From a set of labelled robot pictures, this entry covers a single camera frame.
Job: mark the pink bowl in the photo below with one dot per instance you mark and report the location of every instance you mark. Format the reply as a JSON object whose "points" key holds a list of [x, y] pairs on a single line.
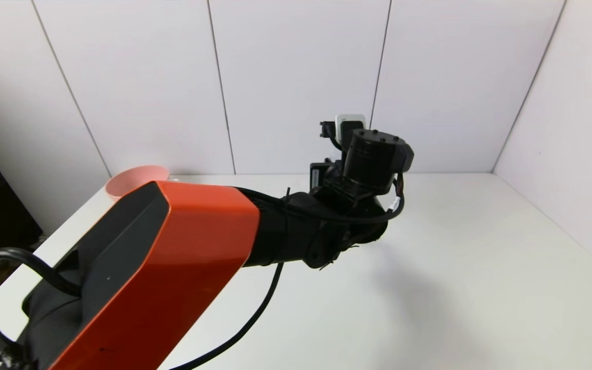
{"points": [[131, 180]]}

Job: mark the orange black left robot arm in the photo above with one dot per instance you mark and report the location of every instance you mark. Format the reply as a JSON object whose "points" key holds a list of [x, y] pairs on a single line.
{"points": [[183, 257]]}

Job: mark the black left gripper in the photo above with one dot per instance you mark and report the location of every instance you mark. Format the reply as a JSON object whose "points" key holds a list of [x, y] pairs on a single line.
{"points": [[317, 176]]}

